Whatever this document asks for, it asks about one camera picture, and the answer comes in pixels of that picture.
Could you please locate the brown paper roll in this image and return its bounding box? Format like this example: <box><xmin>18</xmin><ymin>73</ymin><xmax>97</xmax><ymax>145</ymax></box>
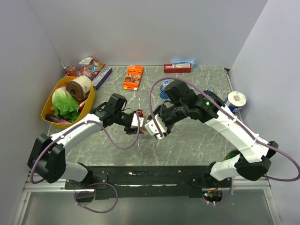
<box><xmin>66</xmin><ymin>76</ymin><xmax>93</xmax><ymax>102</ymax></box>

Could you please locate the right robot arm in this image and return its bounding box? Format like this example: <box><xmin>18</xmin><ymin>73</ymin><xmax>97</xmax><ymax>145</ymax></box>
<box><xmin>146</xmin><ymin>80</ymin><xmax>278</xmax><ymax>187</ymax></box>

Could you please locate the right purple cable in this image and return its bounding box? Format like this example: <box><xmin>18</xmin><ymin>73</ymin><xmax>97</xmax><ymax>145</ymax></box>
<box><xmin>149</xmin><ymin>78</ymin><xmax>300</xmax><ymax>205</ymax></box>

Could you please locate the green glass bottle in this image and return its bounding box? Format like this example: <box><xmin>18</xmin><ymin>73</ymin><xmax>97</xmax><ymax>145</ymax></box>
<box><xmin>224</xmin><ymin>150</ymin><xmax>241</xmax><ymax>163</ymax></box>

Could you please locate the purple toy eggplant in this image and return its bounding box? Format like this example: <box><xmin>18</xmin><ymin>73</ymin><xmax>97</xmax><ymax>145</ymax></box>
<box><xmin>45</xmin><ymin>114</ymin><xmax>70</xmax><ymax>124</ymax></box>

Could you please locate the aluminium rail frame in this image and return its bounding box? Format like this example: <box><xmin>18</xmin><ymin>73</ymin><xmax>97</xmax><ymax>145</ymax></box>
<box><xmin>13</xmin><ymin>177</ymin><xmax>282</xmax><ymax>225</ymax></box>

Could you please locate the orange drink bottle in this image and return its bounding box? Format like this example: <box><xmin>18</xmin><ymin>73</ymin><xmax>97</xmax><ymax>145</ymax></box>
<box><xmin>141</xmin><ymin>115</ymin><xmax>148</xmax><ymax>132</ymax></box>

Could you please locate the blue Pocari bottle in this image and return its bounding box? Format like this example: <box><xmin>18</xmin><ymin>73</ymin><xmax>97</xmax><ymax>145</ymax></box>
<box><xmin>159</xmin><ymin>84</ymin><xmax>169</xmax><ymax>100</ymax></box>

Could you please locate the red flat box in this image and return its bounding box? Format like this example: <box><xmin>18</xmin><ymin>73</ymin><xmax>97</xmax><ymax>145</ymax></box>
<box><xmin>164</xmin><ymin>63</ymin><xmax>192</xmax><ymax>73</ymax></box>

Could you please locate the orange snack box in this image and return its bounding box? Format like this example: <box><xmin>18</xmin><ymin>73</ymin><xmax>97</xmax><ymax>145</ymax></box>
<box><xmin>123</xmin><ymin>65</ymin><xmax>143</xmax><ymax>91</ymax></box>

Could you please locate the colourful snack bag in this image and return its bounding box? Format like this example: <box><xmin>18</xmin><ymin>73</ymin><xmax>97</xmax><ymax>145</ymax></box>
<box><xmin>66</xmin><ymin>57</ymin><xmax>106</xmax><ymax>81</ymax></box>

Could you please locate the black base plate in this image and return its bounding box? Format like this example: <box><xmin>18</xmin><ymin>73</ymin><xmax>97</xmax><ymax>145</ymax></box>
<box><xmin>65</xmin><ymin>165</ymin><xmax>231</xmax><ymax>200</ymax></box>

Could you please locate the green toy lettuce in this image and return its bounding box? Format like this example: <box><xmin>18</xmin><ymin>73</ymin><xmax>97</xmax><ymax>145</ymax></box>
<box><xmin>52</xmin><ymin>88</ymin><xmax>80</xmax><ymax>122</ymax></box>

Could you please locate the purple white box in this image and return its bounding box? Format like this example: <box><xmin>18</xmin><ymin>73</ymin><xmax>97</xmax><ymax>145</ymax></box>
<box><xmin>92</xmin><ymin>66</ymin><xmax>113</xmax><ymax>90</ymax></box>

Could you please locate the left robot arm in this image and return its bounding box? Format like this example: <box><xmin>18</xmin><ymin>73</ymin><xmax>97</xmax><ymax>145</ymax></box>
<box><xmin>27</xmin><ymin>93</ymin><xmax>144</xmax><ymax>188</ymax></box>

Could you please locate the blue flat box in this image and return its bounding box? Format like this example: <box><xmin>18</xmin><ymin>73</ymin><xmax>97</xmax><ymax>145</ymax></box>
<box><xmin>172</xmin><ymin>60</ymin><xmax>196</xmax><ymax>68</ymax></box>

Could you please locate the yellow plastic basket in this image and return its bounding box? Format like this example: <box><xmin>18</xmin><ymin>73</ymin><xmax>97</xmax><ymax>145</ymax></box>
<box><xmin>41</xmin><ymin>76</ymin><xmax>95</xmax><ymax>129</ymax></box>

